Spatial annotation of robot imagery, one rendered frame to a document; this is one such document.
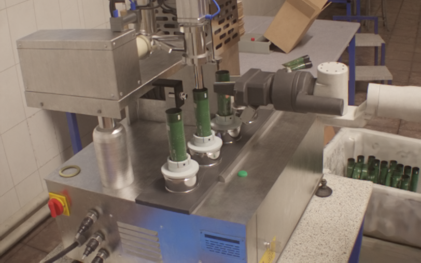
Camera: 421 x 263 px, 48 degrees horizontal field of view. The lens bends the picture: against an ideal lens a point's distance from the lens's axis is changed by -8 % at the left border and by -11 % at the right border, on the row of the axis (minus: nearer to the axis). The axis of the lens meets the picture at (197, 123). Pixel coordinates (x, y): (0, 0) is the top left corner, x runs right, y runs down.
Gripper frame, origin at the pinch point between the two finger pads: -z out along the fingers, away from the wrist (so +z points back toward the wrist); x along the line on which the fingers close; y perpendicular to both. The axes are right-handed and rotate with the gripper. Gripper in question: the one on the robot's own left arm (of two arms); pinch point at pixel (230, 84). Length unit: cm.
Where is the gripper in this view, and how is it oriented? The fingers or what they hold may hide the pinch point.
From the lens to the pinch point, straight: 114.2
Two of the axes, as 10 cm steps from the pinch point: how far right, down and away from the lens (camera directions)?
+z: 8.9, 1.1, -4.4
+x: -4.4, 4.0, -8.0
